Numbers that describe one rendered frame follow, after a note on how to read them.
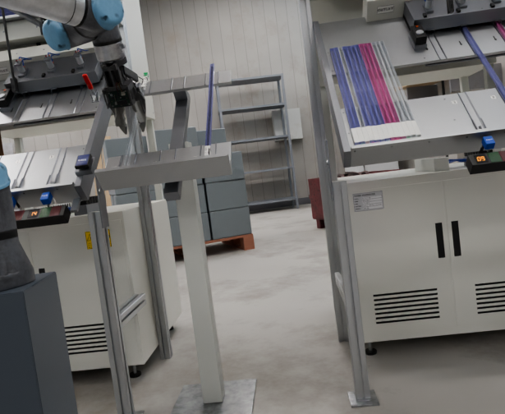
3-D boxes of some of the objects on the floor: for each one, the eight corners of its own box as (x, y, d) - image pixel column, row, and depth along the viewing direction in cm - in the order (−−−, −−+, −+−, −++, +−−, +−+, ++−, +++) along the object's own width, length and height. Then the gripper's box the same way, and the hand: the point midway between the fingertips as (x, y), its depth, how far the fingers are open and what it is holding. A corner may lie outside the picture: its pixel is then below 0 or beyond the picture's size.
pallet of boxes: (230, 241, 525) (216, 132, 517) (254, 248, 452) (239, 121, 444) (118, 259, 487) (101, 143, 479) (125, 272, 414) (105, 134, 406)
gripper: (85, 67, 126) (109, 144, 137) (130, 61, 125) (150, 139, 136) (94, 59, 134) (117, 132, 144) (137, 52, 133) (156, 127, 143)
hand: (134, 127), depth 142 cm, fingers open, 4 cm apart
